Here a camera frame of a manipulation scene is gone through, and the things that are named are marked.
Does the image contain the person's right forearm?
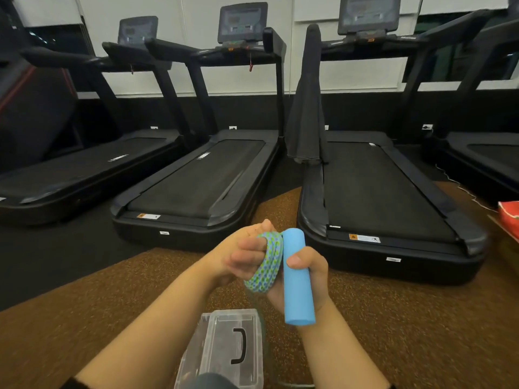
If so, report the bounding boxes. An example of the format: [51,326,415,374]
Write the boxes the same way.
[298,297,396,389]

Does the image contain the person's left forearm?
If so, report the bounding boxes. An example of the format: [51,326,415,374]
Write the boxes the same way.
[61,254,228,389]

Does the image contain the red bag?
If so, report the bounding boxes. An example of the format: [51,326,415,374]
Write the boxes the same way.
[497,201,519,242]

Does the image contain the person's left hand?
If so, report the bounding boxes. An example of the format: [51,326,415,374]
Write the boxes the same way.
[202,219,277,287]

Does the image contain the black machine with red stripe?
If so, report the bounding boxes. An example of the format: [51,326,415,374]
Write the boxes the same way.
[0,0,82,175]

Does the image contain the clear lid with black handle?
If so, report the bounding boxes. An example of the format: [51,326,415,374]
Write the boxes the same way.
[196,308,264,389]

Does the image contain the clear plastic storage box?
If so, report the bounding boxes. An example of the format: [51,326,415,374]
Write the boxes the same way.
[174,313,264,389]

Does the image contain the white floor cable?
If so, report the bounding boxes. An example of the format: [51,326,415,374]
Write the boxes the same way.
[434,164,498,212]

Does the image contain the person's right hand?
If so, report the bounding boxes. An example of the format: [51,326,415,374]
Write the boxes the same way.
[265,246,330,319]

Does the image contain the person's left leg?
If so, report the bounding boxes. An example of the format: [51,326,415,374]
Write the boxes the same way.
[188,372,240,389]

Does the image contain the green jump rope blue handles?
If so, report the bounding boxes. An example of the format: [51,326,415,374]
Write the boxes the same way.
[244,227,317,389]

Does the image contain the black treadmill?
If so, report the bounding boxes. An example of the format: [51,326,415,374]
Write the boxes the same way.
[0,16,191,227]
[110,2,287,254]
[423,0,519,207]
[296,0,497,286]

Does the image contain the dark grey hanging cloth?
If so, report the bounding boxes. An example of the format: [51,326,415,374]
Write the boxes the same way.
[285,24,330,165]

